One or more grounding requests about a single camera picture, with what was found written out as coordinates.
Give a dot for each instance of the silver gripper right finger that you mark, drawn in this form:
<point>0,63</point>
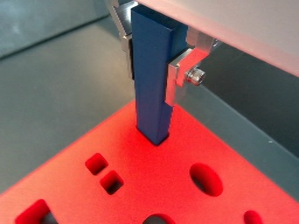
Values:
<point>183,68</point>

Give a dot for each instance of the blue rectangular peg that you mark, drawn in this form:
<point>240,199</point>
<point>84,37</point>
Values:
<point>158,39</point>

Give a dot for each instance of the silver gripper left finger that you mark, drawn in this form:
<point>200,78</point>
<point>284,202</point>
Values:
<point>120,12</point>

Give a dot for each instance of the red shape-sorter board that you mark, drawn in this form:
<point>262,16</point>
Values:
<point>114,179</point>

